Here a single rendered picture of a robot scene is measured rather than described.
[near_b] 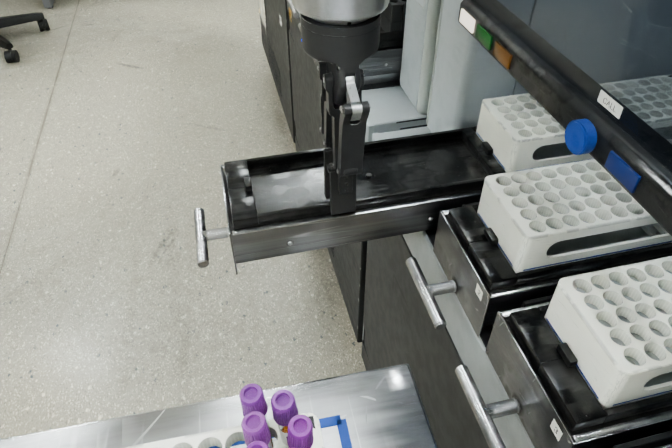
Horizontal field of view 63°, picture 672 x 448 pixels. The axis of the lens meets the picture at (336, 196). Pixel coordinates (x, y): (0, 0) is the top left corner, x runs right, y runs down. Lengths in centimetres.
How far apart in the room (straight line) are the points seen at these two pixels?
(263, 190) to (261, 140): 150
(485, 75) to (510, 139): 12
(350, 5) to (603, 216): 34
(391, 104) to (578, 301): 57
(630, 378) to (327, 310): 115
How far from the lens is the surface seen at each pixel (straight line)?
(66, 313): 173
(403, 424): 48
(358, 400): 49
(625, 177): 48
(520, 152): 71
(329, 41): 51
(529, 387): 56
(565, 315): 54
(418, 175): 72
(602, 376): 52
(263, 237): 65
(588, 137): 50
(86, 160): 227
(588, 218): 62
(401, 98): 101
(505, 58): 62
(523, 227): 58
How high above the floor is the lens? 125
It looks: 41 degrees down
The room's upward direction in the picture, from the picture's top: straight up
